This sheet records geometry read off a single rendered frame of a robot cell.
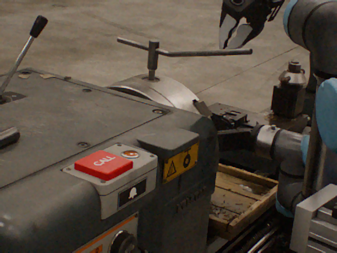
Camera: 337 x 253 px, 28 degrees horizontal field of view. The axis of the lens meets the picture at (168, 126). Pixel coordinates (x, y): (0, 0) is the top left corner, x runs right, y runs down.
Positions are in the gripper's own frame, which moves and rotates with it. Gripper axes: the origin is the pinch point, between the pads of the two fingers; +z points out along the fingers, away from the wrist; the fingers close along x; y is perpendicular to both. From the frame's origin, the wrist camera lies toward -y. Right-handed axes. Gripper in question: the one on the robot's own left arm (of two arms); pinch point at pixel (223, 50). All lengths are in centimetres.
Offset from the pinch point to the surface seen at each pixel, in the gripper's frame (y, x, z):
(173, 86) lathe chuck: -3.4, 4.4, 11.9
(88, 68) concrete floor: 325, 210, 242
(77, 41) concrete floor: 393, 273, 271
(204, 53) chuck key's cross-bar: -6.8, 0.8, -0.2
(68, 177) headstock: -55, -9, 3
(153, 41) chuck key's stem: -5.6, 12.3, 5.4
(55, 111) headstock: -37.2, 8.0, 10.8
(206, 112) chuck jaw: 2.3, -2.9, 14.9
